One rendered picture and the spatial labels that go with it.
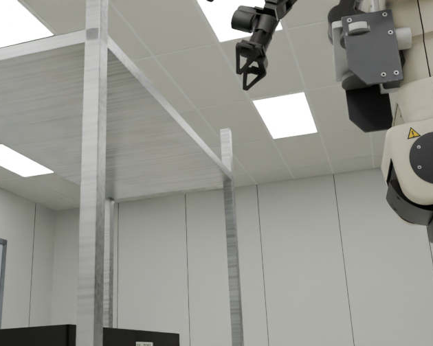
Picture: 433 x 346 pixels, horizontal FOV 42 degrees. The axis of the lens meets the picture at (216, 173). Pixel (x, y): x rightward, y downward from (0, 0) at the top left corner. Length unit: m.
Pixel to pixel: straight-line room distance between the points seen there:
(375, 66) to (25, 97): 0.71
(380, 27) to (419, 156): 0.28
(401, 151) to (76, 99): 0.66
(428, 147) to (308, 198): 7.57
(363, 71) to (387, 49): 0.07
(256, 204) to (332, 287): 1.70
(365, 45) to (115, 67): 0.49
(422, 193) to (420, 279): 7.29
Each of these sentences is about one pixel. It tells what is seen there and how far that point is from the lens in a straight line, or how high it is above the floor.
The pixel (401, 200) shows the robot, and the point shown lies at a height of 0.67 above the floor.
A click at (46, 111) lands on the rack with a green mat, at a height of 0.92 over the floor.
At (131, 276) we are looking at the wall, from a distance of 9.24.
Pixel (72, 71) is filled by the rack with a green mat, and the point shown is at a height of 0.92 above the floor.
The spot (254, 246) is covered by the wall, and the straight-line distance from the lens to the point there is 8.64.
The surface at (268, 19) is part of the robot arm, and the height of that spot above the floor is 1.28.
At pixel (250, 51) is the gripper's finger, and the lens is 1.52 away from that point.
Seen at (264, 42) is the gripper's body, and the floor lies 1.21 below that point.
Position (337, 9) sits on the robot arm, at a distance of 1.58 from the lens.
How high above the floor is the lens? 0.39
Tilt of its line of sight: 19 degrees up
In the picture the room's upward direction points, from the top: 3 degrees counter-clockwise
